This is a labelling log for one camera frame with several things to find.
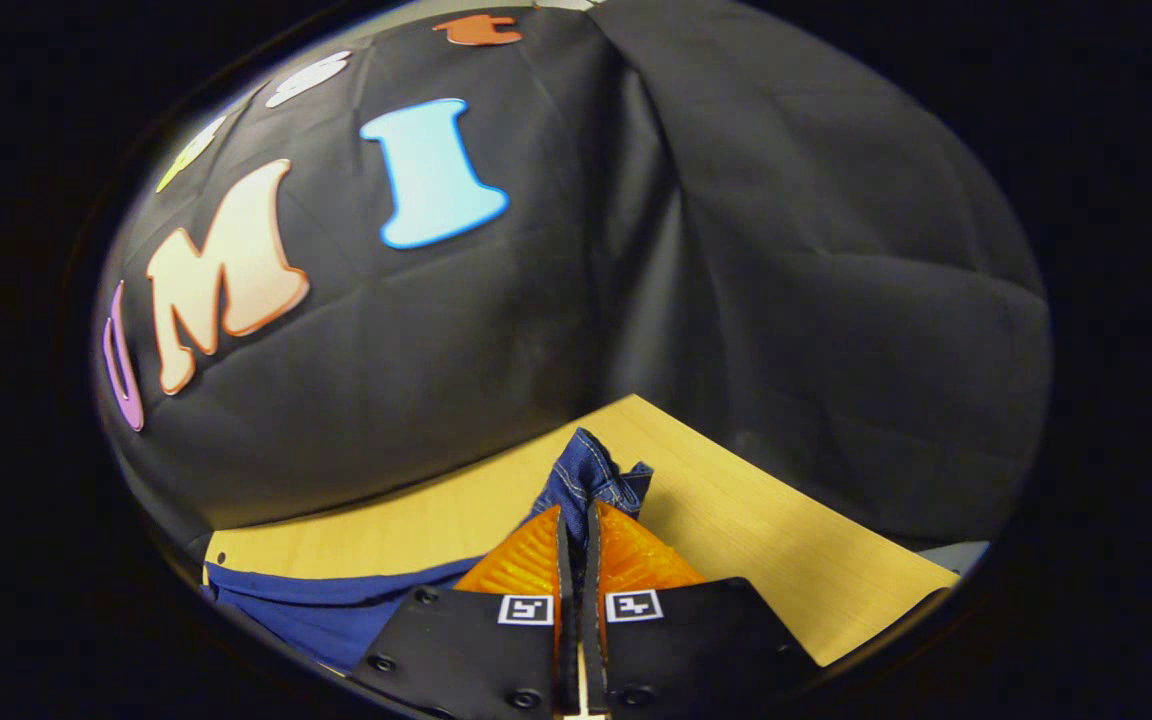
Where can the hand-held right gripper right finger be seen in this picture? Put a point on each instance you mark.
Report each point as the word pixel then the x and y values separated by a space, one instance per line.
pixel 696 650

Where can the black backdrop cloth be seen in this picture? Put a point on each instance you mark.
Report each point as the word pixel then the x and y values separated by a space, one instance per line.
pixel 736 250

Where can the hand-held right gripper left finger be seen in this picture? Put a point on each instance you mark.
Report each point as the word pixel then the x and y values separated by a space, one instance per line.
pixel 476 650

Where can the blue denim jeans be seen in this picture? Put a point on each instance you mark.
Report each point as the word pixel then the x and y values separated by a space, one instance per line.
pixel 586 475

